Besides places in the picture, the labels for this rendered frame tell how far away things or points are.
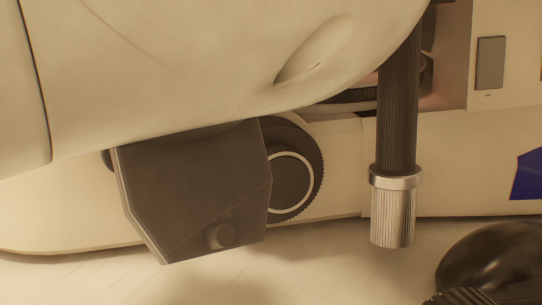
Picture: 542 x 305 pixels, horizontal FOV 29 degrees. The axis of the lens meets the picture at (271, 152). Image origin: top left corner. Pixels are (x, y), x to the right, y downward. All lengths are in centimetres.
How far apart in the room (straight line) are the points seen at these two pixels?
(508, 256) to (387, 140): 10
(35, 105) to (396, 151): 40
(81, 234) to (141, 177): 23
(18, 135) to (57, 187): 39
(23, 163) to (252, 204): 18
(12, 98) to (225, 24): 5
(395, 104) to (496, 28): 12
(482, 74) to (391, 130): 11
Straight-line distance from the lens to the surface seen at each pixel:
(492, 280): 59
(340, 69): 27
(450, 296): 33
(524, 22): 72
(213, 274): 63
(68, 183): 63
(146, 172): 42
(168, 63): 25
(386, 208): 63
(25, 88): 24
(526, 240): 60
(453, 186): 70
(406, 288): 61
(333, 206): 69
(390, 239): 63
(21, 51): 24
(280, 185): 62
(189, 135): 39
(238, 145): 43
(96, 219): 65
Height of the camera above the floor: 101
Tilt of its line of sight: 18 degrees down
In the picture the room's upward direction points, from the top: straight up
